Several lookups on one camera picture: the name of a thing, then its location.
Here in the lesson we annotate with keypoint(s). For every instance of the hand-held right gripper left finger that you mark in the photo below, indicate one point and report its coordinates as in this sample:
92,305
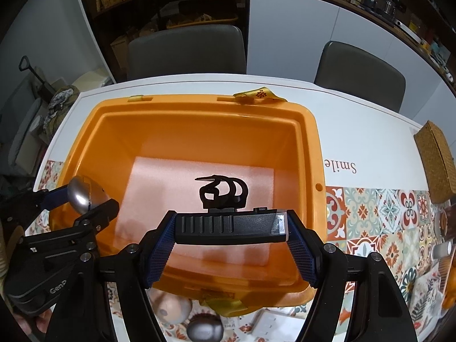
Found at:
160,253

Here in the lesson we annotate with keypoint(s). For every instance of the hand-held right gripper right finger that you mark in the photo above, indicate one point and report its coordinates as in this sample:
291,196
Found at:
302,253

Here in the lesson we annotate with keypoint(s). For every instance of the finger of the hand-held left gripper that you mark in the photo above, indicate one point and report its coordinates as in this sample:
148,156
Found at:
99,215
53,198

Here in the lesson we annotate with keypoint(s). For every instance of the silver bell dome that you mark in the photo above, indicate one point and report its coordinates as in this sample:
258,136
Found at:
83,194

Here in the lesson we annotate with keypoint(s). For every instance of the silver metal ball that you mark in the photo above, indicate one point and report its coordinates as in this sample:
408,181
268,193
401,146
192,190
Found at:
205,329

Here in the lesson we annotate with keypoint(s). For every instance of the orange plastic box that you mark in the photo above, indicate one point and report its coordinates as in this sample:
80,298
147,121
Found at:
213,128

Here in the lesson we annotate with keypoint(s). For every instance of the beige wooden egg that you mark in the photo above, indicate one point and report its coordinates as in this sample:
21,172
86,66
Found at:
172,308

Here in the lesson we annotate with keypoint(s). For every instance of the grey padded seat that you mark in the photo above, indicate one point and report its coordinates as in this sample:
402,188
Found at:
21,131

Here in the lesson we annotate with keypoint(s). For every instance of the white flat box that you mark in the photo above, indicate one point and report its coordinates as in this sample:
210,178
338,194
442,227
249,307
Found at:
274,324

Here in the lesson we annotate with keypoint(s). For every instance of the yellow tape strip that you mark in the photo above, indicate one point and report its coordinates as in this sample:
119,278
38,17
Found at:
137,98
258,94
226,305

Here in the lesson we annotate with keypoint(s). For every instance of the camouflage bag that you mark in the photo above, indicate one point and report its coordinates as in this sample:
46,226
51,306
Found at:
60,99

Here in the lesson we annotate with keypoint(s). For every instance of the black hand truck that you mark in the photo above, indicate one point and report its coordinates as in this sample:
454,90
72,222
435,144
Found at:
34,78

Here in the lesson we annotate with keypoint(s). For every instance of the cream storage box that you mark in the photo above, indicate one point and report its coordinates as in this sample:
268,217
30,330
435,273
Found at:
91,80

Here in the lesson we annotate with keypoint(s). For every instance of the patterned tablecloth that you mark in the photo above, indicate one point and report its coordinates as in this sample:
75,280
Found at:
374,142

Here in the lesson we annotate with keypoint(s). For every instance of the grey cup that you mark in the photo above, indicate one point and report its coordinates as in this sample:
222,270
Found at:
443,250

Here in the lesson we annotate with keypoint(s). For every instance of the plate with snack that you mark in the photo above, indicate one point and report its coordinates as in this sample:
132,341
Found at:
443,221

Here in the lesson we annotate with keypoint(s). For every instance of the woven straw box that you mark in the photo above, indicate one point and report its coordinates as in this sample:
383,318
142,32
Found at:
436,160

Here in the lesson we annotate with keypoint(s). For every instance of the dark wooden shelf cabinet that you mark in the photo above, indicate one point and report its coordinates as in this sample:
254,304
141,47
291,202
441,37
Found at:
107,25

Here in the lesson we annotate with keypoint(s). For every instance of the grey dining chair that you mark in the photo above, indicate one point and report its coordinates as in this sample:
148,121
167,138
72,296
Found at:
359,71
185,50

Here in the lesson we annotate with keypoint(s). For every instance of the glass french press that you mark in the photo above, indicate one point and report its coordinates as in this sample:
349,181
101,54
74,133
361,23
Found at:
388,5

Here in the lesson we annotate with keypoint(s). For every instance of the black clip mount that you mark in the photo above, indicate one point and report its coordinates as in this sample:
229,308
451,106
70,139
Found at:
213,205

